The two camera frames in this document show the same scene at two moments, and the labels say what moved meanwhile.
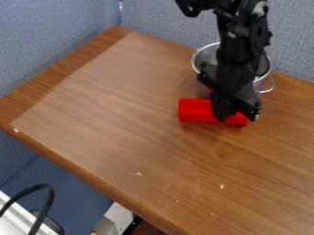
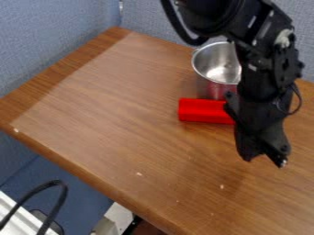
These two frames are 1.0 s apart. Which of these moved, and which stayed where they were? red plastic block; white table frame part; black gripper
Moved: black gripper
Stayed: white table frame part; red plastic block
